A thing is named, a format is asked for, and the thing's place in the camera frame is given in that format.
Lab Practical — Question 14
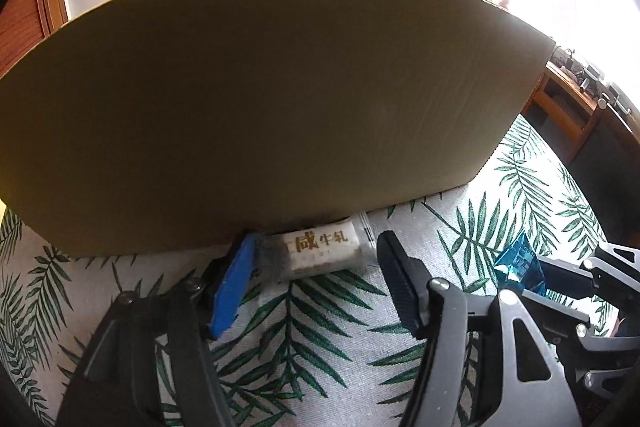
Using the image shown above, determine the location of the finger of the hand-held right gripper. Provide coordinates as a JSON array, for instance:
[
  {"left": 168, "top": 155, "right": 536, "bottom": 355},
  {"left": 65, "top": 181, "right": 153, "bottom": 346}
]
[
  {"left": 517, "top": 287, "right": 640, "bottom": 408},
  {"left": 537, "top": 243, "right": 640, "bottom": 304}
]

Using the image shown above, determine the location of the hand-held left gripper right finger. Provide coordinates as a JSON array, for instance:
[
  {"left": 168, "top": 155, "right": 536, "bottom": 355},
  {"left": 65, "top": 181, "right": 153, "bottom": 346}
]
[{"left": 376, "top": 231, "right": 583, "bottom": 427}]

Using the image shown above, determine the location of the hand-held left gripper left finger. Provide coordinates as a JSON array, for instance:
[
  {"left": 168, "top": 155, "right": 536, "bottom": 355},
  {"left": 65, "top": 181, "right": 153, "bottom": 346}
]
[{"left": 55, "top": 232, "right": 261, "bottom": 427}]

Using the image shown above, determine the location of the teal snack packet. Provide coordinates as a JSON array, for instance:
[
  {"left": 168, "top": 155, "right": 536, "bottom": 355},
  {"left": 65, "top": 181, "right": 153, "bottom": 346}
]
[{"left": 494, "top": 237, "right": 546, "bottom": 296}]

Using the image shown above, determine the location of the small white snack packet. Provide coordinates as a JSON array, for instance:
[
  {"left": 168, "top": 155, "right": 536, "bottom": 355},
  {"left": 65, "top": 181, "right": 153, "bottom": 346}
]
[{"left": 257, "top": 213, "right": 377, "bottom": 284}]

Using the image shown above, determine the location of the brown cardboard box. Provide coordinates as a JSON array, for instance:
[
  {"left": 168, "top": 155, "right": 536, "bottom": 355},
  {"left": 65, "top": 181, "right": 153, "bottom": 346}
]
[{"left": 0, "top": 0, "right": 557, "bottom": 259}]

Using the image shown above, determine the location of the wooden desk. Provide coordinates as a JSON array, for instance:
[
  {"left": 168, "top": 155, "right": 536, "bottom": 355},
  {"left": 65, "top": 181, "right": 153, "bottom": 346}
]
[{"left": 520, "top": 56, "right": 640, "bottom": 250}]

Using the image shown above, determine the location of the wooden wardrobe panel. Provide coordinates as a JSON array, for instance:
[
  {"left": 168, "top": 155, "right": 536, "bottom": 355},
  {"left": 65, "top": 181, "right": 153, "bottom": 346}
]
[{"left": 0, "top": 0, "right": 69, "bottom": 80}]

